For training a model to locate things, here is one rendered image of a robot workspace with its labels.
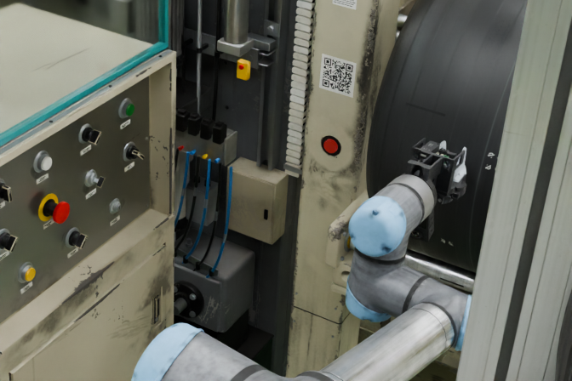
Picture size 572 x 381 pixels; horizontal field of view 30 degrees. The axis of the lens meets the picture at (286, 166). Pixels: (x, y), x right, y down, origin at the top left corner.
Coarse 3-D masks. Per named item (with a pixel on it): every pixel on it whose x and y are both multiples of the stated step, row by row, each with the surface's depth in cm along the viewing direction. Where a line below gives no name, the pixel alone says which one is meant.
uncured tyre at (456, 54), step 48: (432, 0) 186; (480, 0) 183; (432, 48) 181; (480, 48) 178; (384, 96) 186; (432, 96) 180; (480, 96) 177; (384, 144) 186; (480, 144) 177; (480, 192) 179; (432, 240) 193; (480, 240) 186
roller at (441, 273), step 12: (348, 240) 216; (408, 252) 211; (408, 264) 211; (420, 264) 210; (432, 264) 209; (444, 264) 208; (432, 276) 210; (444, 276) 208; (456, 276) 207; (468, 276) 206; (468, 288) 206
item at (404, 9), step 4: (412, 0) 251; (404, 4) 249; (408, 4) 249; (412, 4) 252; (400, 8) 247; (404, 8) 248; (408, 8) 250; (400, 12) 246; (404, 12) 249; (408, 12) 251; (400, 16) 244; (404, 16) 244; (400, 20) 244; (404, 20) 243; (400, 24) 244; (400, 28) 249; (396, 32) 245; (396, 36) 245; (396, 40) 245
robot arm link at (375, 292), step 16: (352, 272) 156; (368, 272) 153; (384, 272) 153; (400, 272) 153; (416, 272) 153; (352, 288) 156; (368, 288) 154; (384, 288) 152; (400, 288) 151; (352, 304) 157; (368, 304) 155; (384, 304) 153; (400, 304) 151; (384, 320) 157
